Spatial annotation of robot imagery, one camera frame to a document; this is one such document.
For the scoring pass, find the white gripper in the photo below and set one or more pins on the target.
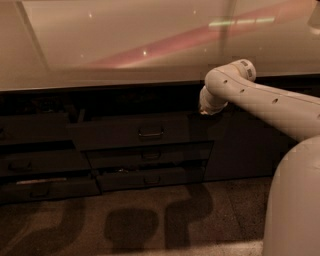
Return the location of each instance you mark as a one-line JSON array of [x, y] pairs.
[[207, 106]]

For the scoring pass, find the dark drawer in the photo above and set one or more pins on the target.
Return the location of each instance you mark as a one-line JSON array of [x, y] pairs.
[[139, 130], [34, 128], [52, 190], [158, 154], [150, 178], [42, 162]]

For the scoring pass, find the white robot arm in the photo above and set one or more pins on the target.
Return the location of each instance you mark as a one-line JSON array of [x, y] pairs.
[[292, 223]]

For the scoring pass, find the dark cabinet door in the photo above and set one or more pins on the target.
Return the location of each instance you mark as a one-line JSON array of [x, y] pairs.
[[267, 124]]

